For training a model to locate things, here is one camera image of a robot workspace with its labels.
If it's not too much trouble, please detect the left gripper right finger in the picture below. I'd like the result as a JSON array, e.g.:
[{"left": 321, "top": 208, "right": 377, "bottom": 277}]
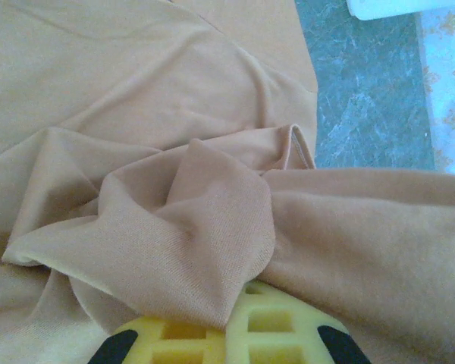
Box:
[{"left": 225, "top": 281, "right": 372, "bottom": 364}]

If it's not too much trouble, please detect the orange-brown t-shirt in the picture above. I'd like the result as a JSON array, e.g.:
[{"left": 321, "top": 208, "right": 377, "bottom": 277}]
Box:
[{"left": 0, "top": 0, "right": 455, "bottom": 364}]

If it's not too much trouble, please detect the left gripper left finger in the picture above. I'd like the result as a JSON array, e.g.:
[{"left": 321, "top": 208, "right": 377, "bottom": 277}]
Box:
[{"left": 89, "top": 316, "right": 228, "bottom": 364}]

